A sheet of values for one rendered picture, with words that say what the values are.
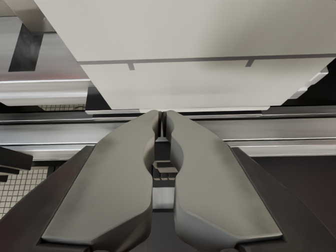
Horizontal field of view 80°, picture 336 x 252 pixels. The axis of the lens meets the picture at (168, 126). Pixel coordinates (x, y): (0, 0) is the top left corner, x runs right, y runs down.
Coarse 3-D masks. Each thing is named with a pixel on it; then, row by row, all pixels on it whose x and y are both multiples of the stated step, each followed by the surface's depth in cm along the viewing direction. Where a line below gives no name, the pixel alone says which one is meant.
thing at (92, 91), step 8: (88, 88) 23; (96, 88) 23; (88, 96) 23; (96, 96) 23; (88, 104) 22; (96, 104) 22; (104, 104) 22; (88, 112) 22; (96, 112) 22; (104, 112) 23; (112, 112) 23; (120, 112) 23; (128, 112) 23; (136, 112) 23; (184, 112) 24; (192, 112) 24; (200, 112) 24; (208, 112) 24; (216, 112) 24; (224, 112) 24; (232, 112) 24; (240, 112) 24; (248, 112) 24; (256, 112) 24; (96, 120) 25
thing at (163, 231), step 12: (156, 192) 20; (168, 192) 20; (156, 204) 20; (168, 204) 20; (156, 216) 19; (168, 216) 19; (156, 228) 18; (168, 228) 18; (156, 240) 18; (168, 240) 18; (180, 240) 18
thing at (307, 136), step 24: (0, 120) 49; (24, 120) 49; (48, 120) 49; (72, 120) 50; (120, 120) 49; (216, 120) 48; (240, 120) 47; (264, 120) 47; (288, 120) 47; (312, 120) 47; (0, 144) 47; (24, 144) 48; (48, 144) 48; (72, 144) 47; (240, 144) 46; (264, 144) 46; (288, 144) 45; (312, 144) 45
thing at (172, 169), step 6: (156, 144) 41; (162, 144) 41; (168, 144) 41; (156, 150) 40; (162, 150) 40; (168, 150) 40; (156, 156) 40; (162, 156) 40; (168, 156) 40; (156, 162) 41; (162, 162) 41; (168, 162) 41; (162, 168) 41; (168, 168) 41; (174, 168) 41
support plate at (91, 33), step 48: (48, 0) 10; (96, 0) 10; (144, 0) 10; (192, 0) 10; (240, 0) 10; (288, 0) 10; (96, 48) 13; (144, 48) 13; (192, 48) 13; (240, 48) 13; (288, 48) 13; (144, 96) 19; (192, 96) 19; (240, 96) 19; (288, 96) 19
